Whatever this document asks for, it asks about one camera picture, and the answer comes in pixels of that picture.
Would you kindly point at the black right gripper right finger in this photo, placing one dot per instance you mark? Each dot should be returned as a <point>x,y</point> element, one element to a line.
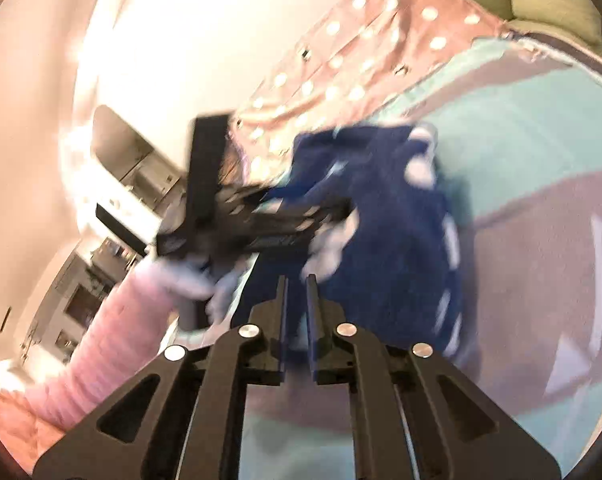
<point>414,415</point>

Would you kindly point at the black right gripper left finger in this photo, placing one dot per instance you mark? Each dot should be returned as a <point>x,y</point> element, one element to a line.
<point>182,416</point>

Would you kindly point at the blue fleece star garment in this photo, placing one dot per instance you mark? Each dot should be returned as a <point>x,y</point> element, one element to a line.
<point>394,263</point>

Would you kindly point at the pink sleeved left forearm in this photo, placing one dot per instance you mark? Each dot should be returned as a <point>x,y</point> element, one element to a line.
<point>124,336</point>

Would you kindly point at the white gloved left hand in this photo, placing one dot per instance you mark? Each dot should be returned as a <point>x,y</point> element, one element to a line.
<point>203,294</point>

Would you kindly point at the pink quilted blanket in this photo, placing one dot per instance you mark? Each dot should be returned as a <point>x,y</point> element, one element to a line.
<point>24,435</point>

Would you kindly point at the dark desk shelf unit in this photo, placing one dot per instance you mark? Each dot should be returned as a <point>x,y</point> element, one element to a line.
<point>74,284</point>

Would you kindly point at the green pillow near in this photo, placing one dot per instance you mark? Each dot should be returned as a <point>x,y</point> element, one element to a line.
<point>580,18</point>

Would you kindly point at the wall mirror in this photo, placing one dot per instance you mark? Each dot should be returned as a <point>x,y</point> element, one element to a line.
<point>135,163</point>

